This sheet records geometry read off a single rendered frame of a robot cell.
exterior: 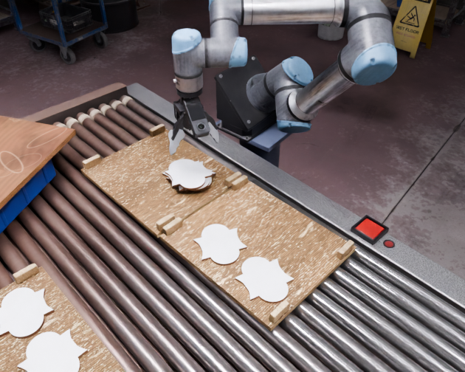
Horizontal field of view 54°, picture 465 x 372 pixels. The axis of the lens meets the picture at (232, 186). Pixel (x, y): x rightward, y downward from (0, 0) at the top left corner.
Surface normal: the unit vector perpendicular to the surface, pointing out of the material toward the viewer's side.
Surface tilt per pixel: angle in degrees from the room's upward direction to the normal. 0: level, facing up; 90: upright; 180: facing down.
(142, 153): 0
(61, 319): 0
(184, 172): 0
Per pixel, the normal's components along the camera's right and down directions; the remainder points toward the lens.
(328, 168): 0.00, -0.76
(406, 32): -0.68, 0.29
